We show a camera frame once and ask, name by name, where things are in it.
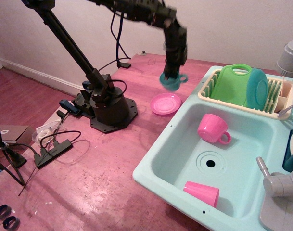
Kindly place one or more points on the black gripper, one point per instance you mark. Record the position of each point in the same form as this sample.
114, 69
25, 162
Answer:
176, 50

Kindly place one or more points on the teal plastic cup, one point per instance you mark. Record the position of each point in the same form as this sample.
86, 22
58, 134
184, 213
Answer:
173, 84

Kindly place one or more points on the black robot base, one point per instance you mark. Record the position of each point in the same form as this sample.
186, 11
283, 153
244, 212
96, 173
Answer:
105, 104

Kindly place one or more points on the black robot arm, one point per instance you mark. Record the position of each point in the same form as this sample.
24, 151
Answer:
153, 12

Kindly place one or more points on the light teal toy sink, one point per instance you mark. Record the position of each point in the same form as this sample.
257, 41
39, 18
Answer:
179, 155

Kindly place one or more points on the pink plastic saucer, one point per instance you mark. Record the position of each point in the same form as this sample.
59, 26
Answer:
165, 103

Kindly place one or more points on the green cutting board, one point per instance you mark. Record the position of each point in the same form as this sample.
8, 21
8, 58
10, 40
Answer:
231, 84

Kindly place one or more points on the teal plastic plate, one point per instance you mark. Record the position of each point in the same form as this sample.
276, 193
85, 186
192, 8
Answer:
257, 89

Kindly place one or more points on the blue black clamp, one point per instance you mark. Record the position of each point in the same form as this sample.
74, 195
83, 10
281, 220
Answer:
65, 104

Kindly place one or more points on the cream dish rack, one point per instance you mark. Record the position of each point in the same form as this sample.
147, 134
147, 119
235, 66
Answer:
282, 91

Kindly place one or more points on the pink plastic tumbler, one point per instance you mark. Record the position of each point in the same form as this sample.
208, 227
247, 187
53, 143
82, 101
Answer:
205, 193

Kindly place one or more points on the clear plastic container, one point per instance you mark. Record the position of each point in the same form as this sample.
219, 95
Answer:
45, 132

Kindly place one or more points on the black usb hub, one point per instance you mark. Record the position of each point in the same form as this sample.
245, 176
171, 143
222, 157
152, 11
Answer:
45, 157

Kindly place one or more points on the grey toy faucet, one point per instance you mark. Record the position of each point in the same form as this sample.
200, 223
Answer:
277, 184

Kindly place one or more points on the brown cardboard box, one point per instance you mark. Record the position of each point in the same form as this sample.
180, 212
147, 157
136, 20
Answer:
13, 134

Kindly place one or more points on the pink cup with handle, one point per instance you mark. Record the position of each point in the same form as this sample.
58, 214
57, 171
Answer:
213, 129

